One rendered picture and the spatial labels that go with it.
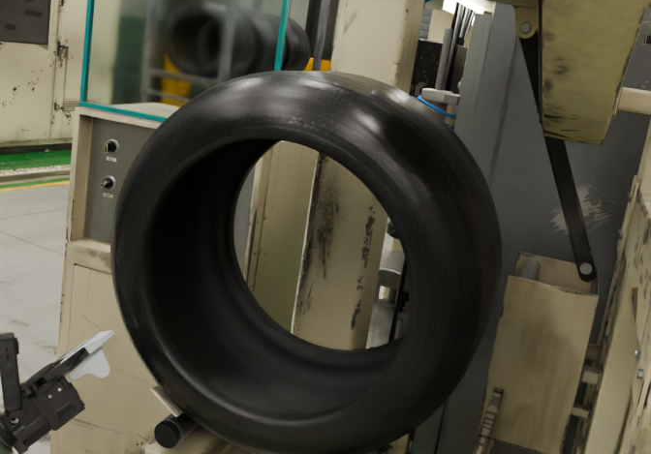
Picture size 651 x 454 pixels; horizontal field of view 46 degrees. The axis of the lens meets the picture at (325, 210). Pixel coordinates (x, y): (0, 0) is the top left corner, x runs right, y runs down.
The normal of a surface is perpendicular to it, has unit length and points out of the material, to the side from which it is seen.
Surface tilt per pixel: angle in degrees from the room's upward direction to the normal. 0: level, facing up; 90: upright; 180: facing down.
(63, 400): 70
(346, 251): 90
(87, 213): 90
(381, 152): 81
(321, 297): 90
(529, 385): 90
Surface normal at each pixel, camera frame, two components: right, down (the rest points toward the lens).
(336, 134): -0.25, 0.00
